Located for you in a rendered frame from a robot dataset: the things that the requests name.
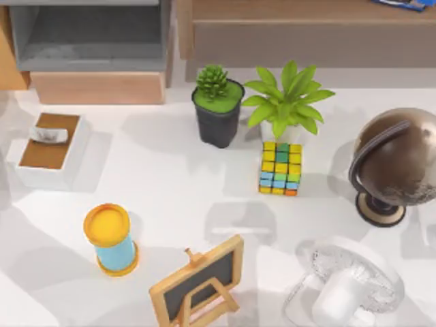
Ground succulent in black pot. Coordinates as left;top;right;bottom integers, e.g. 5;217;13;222
191;64;246;149

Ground multicoloured puzzle cube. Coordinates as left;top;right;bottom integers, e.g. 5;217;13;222
258;141;303;197

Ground leafy plant in white pot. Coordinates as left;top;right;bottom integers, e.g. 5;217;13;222
240;60;337;145

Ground wooden framed blackboard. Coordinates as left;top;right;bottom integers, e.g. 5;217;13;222
149;234;245;327

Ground yellow and blue hourglass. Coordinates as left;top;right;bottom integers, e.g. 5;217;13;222
82;203;140;277

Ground pale wooden drawer front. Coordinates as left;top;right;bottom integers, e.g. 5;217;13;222
29;70;168;105

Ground wooden open shelf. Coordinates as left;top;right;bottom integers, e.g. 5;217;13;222
176;0;436;83

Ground white tissue box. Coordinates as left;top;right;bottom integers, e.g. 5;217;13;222
5;112;93;191

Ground white desk fan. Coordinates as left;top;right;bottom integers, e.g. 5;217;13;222
283;236;405;327

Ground brown globe on stand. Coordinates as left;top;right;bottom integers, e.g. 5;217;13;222
348;108;436;228

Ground grey pierced drawer inside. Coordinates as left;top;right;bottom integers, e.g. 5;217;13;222
9;0;172;72

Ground wooden cupboard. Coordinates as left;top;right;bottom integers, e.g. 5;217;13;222
0;5;32;91

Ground blue book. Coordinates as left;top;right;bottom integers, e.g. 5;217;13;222
370;0;428;13

